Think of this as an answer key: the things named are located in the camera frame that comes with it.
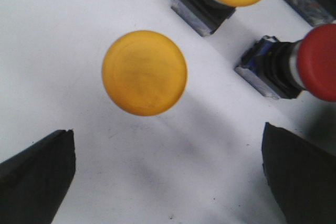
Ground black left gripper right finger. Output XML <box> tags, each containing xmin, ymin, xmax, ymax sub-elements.
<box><xmin>261</xmin><ymin>122</ymin><xmax>335</xmax><ymax>223</ymax></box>

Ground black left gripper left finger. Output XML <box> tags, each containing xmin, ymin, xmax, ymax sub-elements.
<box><xmin>1</xmin><ymin>130</ymin><xmax>76</xmax><ymax>223</ymax></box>

